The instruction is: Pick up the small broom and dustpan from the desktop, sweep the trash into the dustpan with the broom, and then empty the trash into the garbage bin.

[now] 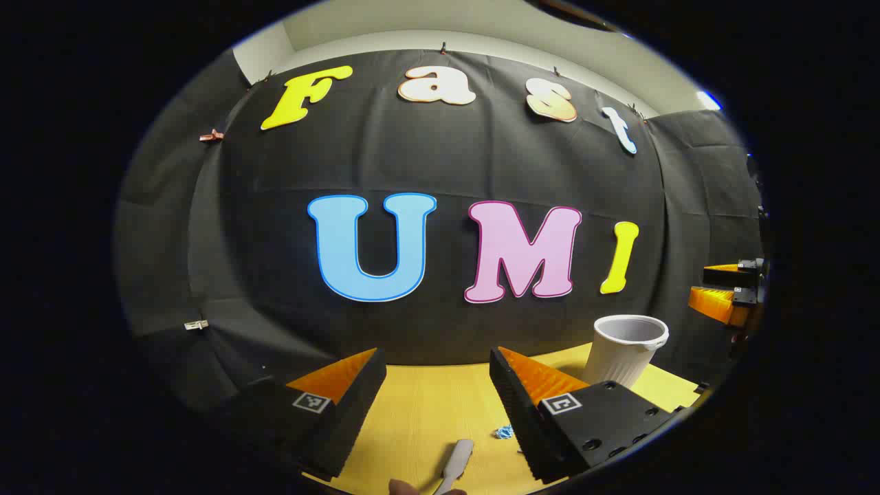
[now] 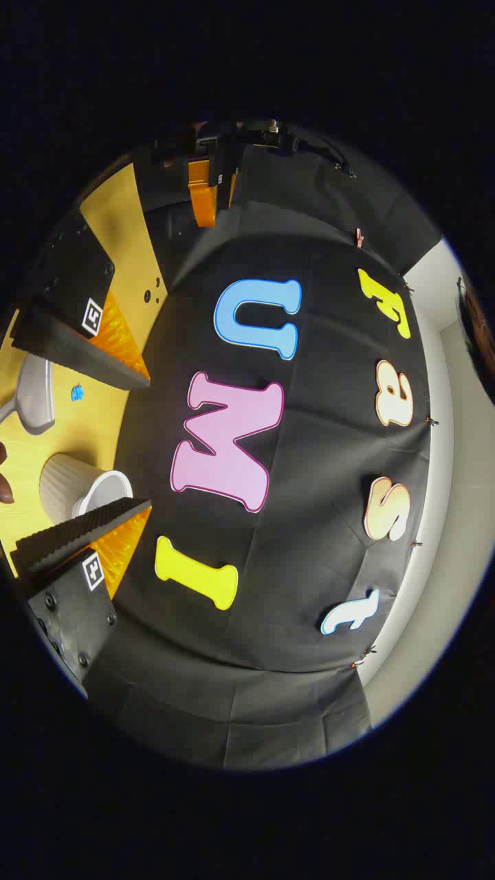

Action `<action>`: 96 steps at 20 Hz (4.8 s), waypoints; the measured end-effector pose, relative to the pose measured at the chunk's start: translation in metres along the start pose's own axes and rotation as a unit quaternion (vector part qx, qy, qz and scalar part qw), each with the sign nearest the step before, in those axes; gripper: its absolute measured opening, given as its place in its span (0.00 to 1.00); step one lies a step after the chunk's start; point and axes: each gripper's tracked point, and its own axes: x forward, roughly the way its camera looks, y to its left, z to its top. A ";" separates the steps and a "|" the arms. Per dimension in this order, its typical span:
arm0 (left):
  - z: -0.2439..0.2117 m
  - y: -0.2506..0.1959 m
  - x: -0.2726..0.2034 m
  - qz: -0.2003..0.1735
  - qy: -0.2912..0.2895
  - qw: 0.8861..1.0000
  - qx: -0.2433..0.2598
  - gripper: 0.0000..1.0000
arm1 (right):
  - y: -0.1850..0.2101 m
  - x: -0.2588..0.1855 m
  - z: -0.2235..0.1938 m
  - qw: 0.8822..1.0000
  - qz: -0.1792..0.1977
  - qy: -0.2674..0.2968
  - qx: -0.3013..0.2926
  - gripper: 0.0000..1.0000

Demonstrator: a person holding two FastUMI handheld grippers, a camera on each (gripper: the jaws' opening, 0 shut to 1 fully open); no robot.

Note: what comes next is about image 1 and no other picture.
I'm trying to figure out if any white ribbed garbage bin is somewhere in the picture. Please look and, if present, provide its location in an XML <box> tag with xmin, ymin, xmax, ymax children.
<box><xmin>581</xmin><ymin>314</ymin><xmax>670</xmax><ymax>391</ymax></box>

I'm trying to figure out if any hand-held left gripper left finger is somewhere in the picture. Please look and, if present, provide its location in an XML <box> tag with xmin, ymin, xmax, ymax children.
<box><xmin>213</xmin><ymin>347</ymin><xmax>388</xmax><ymax>482</ymax></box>

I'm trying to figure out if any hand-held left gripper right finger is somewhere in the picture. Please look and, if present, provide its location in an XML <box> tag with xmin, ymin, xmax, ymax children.
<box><xmin>488</xmin><ymin>346</ymin><xmax>673</xmax><ymax>485</ymax></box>

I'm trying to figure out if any small grey broom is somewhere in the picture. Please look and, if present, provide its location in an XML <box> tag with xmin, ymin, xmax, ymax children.
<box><xmin>432</xmin><ymin>439</ymin><xmax>475</xmax><ymax>495</ymax></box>

